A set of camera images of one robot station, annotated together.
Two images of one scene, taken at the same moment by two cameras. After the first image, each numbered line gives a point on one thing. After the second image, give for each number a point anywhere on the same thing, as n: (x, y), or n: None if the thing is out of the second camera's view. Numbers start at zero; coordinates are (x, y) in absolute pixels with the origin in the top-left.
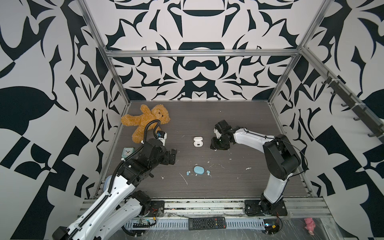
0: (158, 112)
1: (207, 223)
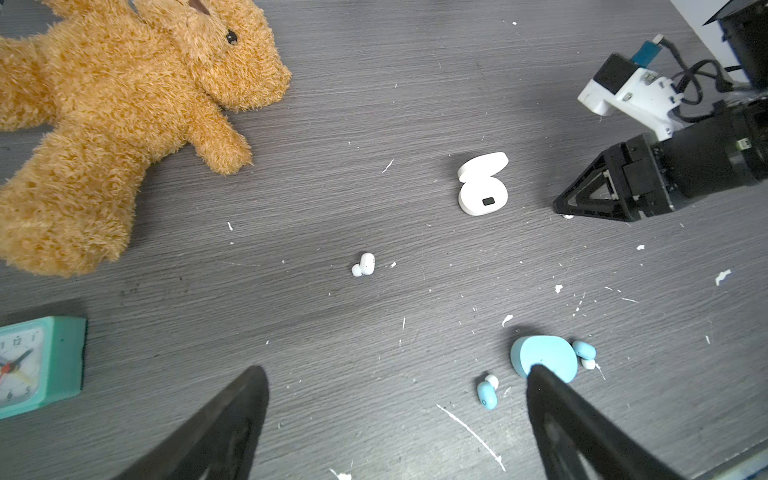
0: (109, 86)
1: None
